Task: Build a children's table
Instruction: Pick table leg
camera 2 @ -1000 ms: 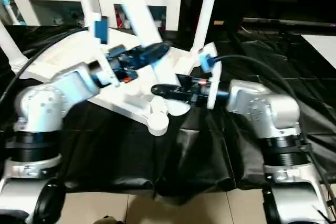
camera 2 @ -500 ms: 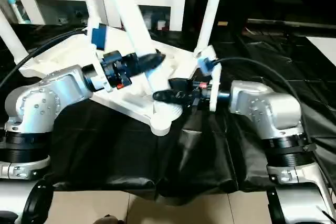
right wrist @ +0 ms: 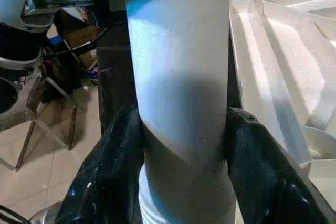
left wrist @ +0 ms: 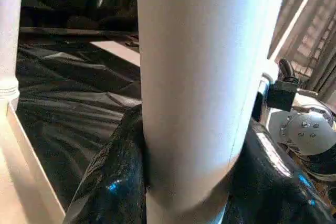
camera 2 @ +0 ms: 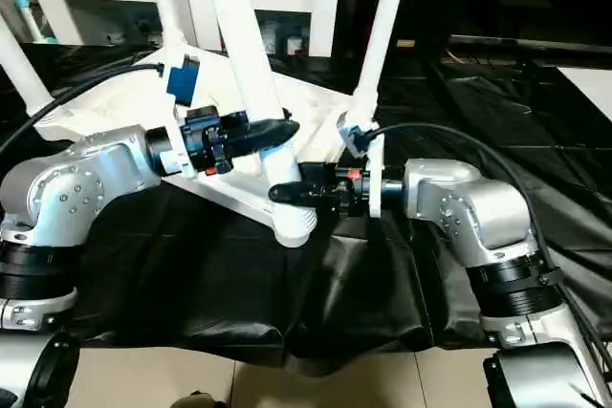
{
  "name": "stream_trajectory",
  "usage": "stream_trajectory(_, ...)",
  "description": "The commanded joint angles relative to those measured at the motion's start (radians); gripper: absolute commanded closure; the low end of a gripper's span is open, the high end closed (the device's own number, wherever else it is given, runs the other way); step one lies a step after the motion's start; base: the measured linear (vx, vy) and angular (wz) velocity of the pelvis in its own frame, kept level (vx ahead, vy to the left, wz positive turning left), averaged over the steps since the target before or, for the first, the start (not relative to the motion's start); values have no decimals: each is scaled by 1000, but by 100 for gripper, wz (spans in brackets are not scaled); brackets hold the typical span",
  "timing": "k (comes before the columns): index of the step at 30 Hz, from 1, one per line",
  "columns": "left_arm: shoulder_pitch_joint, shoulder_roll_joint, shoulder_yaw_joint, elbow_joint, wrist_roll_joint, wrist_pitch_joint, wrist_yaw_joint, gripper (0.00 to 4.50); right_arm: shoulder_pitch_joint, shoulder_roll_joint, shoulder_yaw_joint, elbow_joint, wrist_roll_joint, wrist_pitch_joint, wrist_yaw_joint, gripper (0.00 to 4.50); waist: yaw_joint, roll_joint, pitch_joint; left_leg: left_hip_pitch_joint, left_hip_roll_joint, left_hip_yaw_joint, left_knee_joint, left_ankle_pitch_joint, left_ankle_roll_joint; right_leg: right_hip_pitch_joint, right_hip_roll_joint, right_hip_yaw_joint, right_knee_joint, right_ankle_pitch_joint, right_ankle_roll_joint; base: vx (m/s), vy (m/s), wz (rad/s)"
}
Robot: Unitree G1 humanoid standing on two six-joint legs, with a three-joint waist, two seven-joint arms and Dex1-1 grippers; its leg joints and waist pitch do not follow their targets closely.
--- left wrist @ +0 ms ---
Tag white plastic table top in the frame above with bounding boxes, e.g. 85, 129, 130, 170
0, 94, 67, 224

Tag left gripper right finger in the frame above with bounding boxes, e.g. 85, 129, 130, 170
225, 119, 336, 224

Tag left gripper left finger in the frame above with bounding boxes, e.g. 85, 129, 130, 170
62, 103, 149, 224

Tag white plastic table leg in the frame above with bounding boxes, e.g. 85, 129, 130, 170
0, 0, 25, 105
135, 0, 291, 224

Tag beige patterned curtain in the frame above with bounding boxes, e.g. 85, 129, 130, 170
268, 0, 336, 94

